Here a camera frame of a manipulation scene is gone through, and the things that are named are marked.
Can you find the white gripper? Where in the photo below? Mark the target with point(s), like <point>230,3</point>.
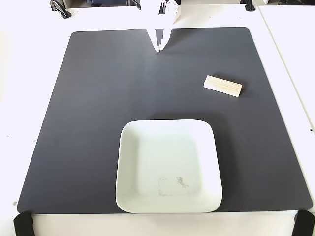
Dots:
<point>153,24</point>

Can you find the grooved wooden block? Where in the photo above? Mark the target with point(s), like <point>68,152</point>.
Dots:
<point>222,86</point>

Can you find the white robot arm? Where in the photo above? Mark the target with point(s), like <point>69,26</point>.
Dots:
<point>178,15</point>

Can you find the white square plate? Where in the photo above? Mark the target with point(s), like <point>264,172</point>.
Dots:
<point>167,157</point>

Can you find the black table clamp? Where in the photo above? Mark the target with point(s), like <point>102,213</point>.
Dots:
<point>136,3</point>
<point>60,8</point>
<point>249,5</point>

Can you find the black rubber work mat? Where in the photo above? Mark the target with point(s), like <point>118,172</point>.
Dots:
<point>86,110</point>

